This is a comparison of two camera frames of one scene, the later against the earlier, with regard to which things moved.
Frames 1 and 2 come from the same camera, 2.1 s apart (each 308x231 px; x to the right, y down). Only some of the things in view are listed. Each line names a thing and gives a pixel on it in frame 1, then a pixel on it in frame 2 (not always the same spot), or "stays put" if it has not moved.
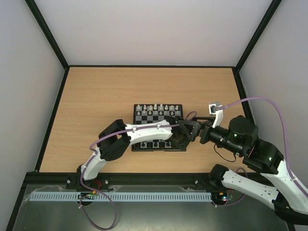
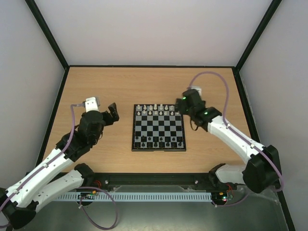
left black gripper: x=182 y=146 to x=114 y=113
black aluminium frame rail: x=184 y=178 stays put
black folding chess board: x=148 y=113 stays put
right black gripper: x=205 y=134 to x=180 y=106
